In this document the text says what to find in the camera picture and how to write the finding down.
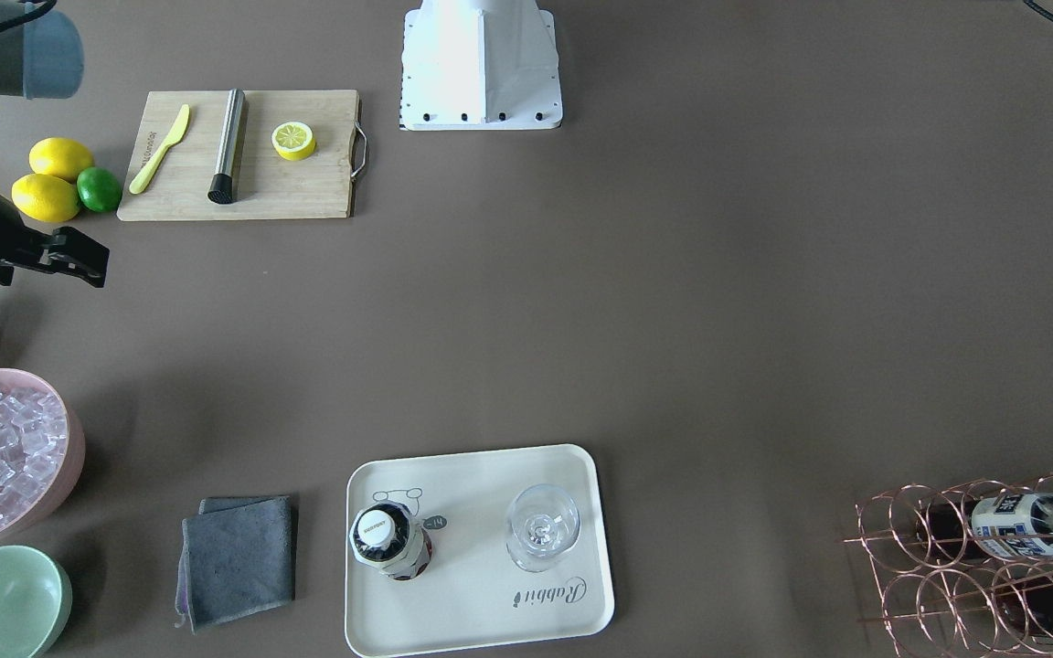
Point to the white pillar mount base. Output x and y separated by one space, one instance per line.
480 66

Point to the green bowl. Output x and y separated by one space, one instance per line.
35 601

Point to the wooden cutting board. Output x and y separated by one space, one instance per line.
265 186

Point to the steel muddler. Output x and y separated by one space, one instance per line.
221 186

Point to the copper wire bottle basket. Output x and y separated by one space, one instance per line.
931 608

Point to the half lemon slice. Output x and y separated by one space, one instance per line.
293 141

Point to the tea bottle white cap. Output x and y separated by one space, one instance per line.
388 538

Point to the cream serving tray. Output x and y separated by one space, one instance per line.
472 594

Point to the green lime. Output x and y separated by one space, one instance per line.
99 190

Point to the clear wine glass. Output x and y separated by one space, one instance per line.
543 524

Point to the yellow plastic knife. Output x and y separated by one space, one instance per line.
174 137

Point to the yellow lemon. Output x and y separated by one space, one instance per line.
46 198
62 157

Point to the dark grey folded cloth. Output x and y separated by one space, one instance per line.
237 559

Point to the pink bowl with ice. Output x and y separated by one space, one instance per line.
42 450

